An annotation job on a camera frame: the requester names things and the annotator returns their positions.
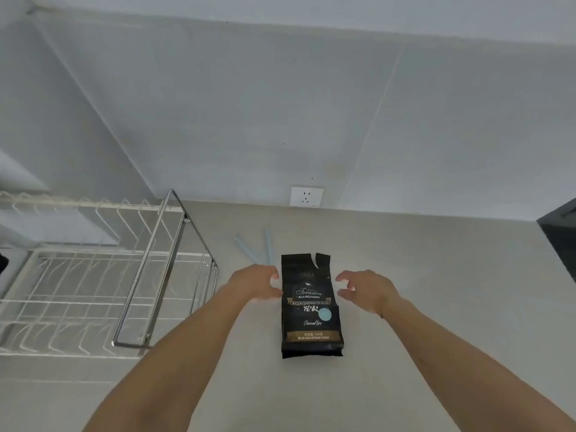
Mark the pale blue stick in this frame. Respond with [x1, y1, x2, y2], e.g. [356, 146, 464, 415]
[233, 235, 263, 266]

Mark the white wall socket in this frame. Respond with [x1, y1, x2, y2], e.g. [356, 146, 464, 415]
[290, 186, 325, 208]

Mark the person's right forearm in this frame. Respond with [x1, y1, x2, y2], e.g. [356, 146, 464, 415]
[382, 296, 576, 432]

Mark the person's left forearm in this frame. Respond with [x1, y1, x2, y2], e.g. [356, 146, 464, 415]
[82, 283, 254, 432]

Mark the person's left hand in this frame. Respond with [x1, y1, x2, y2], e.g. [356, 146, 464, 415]
[223, 264, 283, 302]

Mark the black coffee bag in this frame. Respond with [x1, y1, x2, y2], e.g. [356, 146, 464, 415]
[281, 253, 344, 359]

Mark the metal dish drying rack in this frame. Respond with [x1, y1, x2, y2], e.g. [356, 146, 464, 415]
[0, 189, 219, 359]

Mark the person's right hand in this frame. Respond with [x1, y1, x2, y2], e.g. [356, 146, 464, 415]
[335, 270, 402, 318]

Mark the black appliance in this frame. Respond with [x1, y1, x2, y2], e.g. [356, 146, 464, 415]
[537, 198, 576, 284]

